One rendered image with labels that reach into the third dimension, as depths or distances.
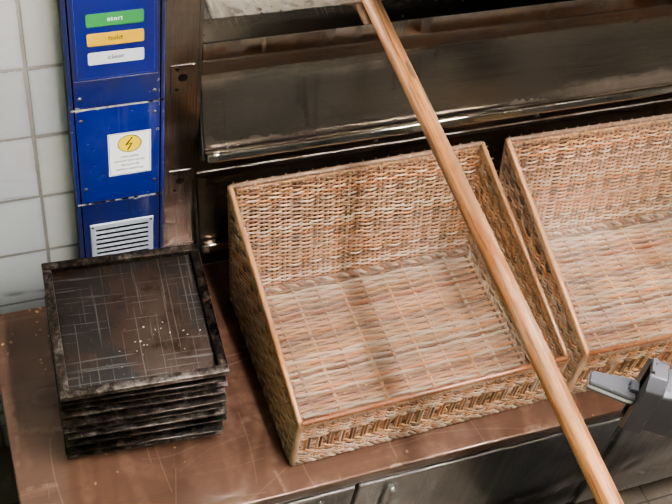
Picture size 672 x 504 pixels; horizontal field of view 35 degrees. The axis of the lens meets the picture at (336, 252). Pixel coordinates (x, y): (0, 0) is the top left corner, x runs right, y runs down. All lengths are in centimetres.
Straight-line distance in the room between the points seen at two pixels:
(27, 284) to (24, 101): 49
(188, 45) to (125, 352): 53
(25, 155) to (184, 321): 40
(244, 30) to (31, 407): 80
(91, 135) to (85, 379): 41
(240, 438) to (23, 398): 41
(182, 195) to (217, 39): 38
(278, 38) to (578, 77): 68
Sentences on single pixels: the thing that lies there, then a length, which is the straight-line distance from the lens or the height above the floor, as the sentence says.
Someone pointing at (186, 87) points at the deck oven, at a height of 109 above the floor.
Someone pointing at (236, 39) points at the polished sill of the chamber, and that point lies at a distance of 184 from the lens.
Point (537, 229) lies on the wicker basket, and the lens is 219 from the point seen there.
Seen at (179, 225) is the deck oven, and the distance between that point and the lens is 215.
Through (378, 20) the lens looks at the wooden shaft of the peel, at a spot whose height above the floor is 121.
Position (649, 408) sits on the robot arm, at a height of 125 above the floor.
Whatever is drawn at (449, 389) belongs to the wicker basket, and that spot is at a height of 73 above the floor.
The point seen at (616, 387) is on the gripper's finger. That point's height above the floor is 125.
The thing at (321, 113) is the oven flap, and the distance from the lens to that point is 201.
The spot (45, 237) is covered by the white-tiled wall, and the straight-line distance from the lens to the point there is 210.
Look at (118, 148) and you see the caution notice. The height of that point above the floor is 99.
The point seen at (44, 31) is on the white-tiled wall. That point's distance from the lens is 175.
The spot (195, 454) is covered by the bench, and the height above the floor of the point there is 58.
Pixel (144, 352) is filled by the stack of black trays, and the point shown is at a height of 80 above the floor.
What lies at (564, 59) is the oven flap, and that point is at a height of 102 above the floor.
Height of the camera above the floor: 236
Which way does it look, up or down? 50 degrees down
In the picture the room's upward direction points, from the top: 12 degrees clockwise
